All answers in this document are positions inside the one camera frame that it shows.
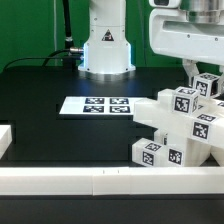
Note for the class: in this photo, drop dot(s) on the white chair back frame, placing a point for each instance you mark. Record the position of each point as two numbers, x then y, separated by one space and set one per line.
205 125

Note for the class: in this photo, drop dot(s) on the white marker cube front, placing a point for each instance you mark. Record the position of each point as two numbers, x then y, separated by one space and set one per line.
185 100

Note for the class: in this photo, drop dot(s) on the white marker base plate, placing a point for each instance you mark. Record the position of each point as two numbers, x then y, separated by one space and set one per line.
80 105

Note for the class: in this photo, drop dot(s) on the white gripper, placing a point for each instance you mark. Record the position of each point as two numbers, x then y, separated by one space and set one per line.
192 30

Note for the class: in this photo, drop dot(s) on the white chair seat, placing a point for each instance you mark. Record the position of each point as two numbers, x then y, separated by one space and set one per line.
195 152

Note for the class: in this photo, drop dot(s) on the white marker cube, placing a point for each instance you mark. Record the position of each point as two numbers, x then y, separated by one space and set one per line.
185 100
207 84

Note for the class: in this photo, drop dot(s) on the white front wall rail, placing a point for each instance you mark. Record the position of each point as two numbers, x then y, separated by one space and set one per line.
111 181

